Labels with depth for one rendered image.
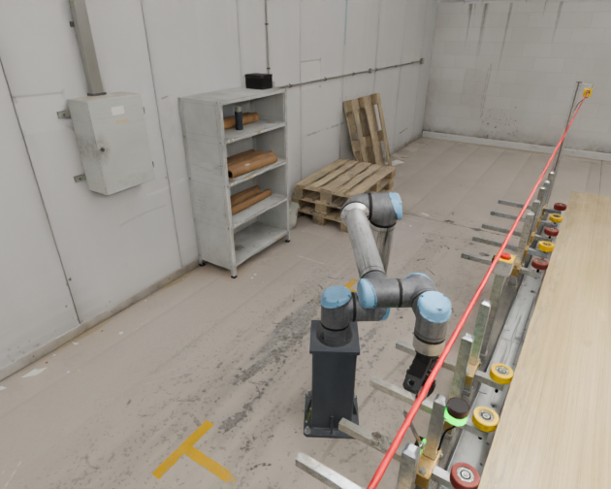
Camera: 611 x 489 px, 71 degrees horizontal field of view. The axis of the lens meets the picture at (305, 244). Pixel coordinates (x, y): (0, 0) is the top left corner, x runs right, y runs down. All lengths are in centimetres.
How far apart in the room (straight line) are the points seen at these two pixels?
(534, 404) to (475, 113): 773
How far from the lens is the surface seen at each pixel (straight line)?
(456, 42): 912
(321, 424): 261
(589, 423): 177
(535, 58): 887
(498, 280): 195
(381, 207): 177
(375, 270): 136
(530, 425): 168
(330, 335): 221
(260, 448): 260
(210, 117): 350
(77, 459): 282
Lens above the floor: 206
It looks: 27 degrees down
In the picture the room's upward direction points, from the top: straight up
